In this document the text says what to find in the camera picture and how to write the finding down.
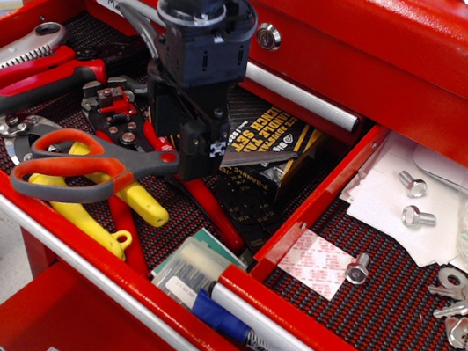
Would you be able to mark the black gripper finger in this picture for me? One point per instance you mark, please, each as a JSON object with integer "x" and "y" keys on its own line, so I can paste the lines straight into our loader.
{"x": 201, "y": 148}
{"x": 168, "y": 107}

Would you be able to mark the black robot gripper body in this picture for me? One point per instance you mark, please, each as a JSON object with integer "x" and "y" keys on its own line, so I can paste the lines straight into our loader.
{"x": 200, "y": 49}

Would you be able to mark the orange grey handled scissors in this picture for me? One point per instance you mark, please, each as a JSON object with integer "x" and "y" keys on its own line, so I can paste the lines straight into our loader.
{"x": 69, "y": 152}

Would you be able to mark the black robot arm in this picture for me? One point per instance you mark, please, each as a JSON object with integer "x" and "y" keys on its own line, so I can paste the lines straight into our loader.
{"x": 200, "y": 57}

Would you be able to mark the silver drawer lock cylinder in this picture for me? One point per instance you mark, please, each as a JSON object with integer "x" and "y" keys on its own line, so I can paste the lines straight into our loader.
{"x": 268, "y": 37}

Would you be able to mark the right red open drawer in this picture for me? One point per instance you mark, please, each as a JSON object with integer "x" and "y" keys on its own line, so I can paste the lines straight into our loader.
{"x": 391, "y": 311}

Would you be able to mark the black yellow tap wrench box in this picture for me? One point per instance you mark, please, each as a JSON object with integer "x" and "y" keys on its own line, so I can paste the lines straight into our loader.
{"x": 258, "y": 141}

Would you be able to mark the black crimping pliers head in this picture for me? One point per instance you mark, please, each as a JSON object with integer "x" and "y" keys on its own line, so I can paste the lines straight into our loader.
{"x": 254, "y": 217}

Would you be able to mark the clear drill bit case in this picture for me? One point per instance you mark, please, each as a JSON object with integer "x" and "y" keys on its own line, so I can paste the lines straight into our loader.
{"x": 198, "y": 262}

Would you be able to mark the white red printed adhesive pad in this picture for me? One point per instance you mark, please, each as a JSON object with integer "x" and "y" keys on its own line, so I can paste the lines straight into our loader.
{"x": 317, "y": 264}

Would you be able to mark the blue cap BIC marker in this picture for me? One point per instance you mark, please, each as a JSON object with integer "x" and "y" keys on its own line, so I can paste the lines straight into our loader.
{"x": 223, "y": 321}

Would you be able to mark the red metal tool chest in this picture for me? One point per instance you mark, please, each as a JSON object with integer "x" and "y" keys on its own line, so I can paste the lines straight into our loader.
{"x": 400, "y": 64}

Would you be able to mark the white paper sheets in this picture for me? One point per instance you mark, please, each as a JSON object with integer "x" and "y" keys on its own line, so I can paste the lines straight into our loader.
{"x": 377, "y": 198}

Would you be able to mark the lower hex bolt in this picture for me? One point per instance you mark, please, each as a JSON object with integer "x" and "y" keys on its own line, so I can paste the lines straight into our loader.
{"x": 357, "y": 272}

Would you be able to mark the hex bolt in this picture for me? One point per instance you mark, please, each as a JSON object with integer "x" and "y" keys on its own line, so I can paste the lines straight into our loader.
{"x": 414, "y": 187}
{"x": 412, "y": 216}
{"x": 357, "y": 272}

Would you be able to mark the upper hex bolt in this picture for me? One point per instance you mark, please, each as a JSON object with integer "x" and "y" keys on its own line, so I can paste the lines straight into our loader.
{"x": 414, "y": 187}

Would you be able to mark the middle hex bolt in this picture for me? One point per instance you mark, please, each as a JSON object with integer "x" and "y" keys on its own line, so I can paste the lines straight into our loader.
{"x": 412, "y": 216}

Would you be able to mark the red black handled crimper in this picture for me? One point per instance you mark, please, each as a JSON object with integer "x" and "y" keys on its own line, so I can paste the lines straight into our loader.
{"x": 30, "y": 83}

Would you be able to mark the red handled wire stripper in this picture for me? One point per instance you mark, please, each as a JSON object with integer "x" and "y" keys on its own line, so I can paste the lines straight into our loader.
{"x": 113, "y": 116}

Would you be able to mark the grey handled flush cutters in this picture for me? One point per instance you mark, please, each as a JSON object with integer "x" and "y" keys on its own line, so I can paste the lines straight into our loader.
{"x": 142, "y": 26}

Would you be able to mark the yellow handled metal snips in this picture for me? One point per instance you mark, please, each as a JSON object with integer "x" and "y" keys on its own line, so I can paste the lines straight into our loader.
{"x": 19, "y": 135}

